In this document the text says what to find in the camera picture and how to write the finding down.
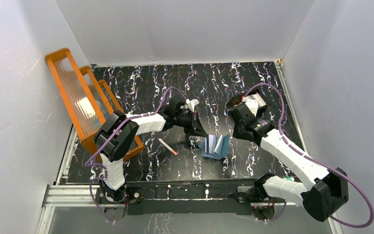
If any purple cable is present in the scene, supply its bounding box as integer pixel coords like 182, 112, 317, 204
244, 83, 374, 229
84, 86, 187, 223

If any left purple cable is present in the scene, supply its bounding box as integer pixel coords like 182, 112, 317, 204
84, 86, 187, 223

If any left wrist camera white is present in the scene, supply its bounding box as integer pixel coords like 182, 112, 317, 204
185, 99, 200, 112

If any white striped credit card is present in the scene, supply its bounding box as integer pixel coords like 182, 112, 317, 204
205, 135, 217, 154

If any blue leather card holder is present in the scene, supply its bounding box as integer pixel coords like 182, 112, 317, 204
197, 135, 230, 160

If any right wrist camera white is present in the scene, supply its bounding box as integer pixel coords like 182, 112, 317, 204
243, 99, 259, 117

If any white pink pen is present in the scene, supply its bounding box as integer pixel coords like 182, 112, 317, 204
158, 138, 178, 156

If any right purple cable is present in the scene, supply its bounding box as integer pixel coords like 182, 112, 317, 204
244, 83, 374, 229

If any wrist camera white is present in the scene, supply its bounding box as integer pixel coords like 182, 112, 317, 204
185, 99, 200, 112
243, 99, 259, 117

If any black card box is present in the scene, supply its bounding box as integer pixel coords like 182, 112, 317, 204
226, 89, 270, 114

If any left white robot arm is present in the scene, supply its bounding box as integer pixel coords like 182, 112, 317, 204
94, 98, 207, 203

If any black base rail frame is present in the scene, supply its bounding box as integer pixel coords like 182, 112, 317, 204
41, 177, 336, 223

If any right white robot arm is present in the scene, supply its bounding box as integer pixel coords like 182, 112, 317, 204
227, 101, 349, 221

